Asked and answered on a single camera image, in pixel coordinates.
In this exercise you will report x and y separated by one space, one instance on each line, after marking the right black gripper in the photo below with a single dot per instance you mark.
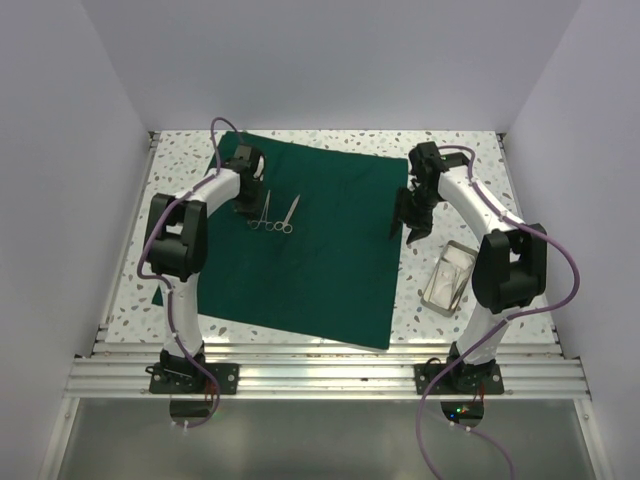
421 226

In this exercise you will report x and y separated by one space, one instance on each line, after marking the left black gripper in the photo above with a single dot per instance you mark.
252 208

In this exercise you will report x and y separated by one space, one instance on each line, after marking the steel hemostat clamp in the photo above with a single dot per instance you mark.
263 221

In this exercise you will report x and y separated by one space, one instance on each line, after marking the thin steel tweezers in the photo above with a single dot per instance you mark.
447 275

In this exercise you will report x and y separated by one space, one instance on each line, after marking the curved steel tweezers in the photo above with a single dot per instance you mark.
461 277

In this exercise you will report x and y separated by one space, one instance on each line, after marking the short steel tweezers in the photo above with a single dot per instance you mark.
456 295

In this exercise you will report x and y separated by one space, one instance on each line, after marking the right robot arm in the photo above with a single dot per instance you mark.
509 270

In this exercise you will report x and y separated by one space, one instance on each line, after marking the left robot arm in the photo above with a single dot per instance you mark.
175 251

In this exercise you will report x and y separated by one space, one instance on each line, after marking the steel surgical scissors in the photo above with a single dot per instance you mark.
285 226

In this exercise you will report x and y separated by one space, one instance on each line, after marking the green surgical cloth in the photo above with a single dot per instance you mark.
335 275

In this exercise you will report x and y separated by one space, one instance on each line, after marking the metal instrument tray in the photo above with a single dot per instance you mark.
426 301

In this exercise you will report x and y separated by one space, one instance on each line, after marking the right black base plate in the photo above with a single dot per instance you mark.
469 385

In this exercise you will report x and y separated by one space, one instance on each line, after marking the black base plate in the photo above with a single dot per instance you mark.
469 385
194 397

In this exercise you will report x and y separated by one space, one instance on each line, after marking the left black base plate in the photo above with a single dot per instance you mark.
194 397

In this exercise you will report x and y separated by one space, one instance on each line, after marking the aluminium rail frame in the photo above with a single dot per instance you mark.
312 407

